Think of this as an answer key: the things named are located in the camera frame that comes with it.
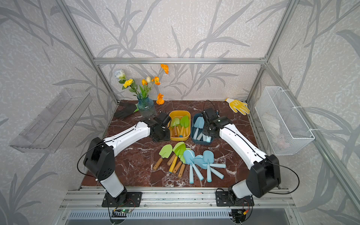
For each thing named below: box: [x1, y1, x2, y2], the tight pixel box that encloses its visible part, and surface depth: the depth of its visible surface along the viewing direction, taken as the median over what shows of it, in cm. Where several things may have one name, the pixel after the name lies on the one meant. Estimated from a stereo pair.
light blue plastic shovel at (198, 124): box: [193, 116, 205, 141], surface depth 103 cm
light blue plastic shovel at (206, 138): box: [202, 134, 212, 143], surface depth 80 cm
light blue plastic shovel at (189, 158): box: [183, 149, 204, 184], surface depth 87 cm
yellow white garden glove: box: [225, 97, 251, 116], surface depth 121 cm
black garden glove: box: [113, 102, 137, 119], surface depth 116 cm
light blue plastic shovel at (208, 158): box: [202, 150, 215, 183], surface depth 88 cm
